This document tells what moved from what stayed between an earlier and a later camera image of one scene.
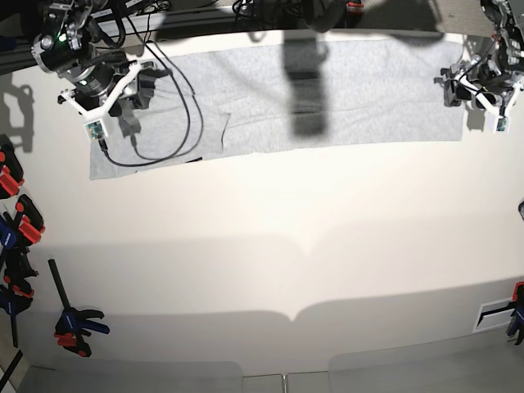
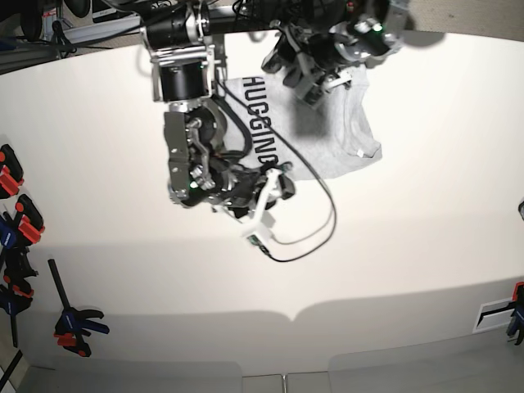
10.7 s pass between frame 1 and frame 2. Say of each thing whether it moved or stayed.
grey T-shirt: moved
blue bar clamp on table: stayed
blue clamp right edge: stayed
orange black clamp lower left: stayed
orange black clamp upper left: stayed
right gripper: moved
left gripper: moved
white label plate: stayed
